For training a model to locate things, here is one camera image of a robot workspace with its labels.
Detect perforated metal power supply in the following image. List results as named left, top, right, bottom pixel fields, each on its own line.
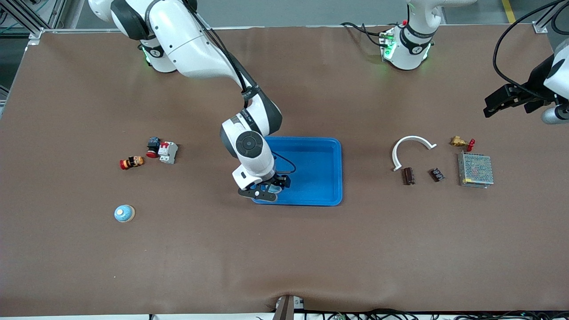
left=457, top=151, right=494, bottom=189

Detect aluminium frame with corner bracket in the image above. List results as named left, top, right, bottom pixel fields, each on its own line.
left=0, top=0, right=67, bottom=38
left=533, top=0, right=569, bottom=34

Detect orange black striped pushbutton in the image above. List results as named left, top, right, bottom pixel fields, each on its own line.
left=119, top=156, right=146, bottom=170

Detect white curved plastic bracket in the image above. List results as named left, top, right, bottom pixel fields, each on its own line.
left=392, top=136, right=437, bottom=172

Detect brass valve red handle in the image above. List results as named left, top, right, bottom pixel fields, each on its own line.
left=449, top=136, right=476, bottom=152

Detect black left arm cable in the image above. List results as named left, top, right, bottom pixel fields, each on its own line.
left=493, top=0, right=569, bottom=97

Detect blue call bell black marks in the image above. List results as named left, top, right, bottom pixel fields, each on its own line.
left=114, top=204, right=136, bottom=223

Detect white red circuit breaker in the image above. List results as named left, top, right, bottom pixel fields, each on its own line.
left=158, top=141, right=179, bottom=164

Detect blue plastic tray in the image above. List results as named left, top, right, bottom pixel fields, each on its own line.
left=250, top=136, right=343, bottom=206

